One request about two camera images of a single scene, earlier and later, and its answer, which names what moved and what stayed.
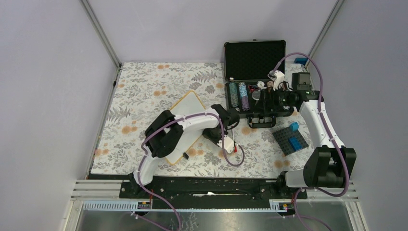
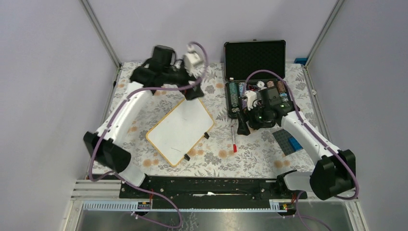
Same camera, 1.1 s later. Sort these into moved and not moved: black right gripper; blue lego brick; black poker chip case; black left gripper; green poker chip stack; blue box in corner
Moved: black left gripper; black right gripper
Not moved: green poker chip stack; black poker chip case; blue box in corner; blue lego brick
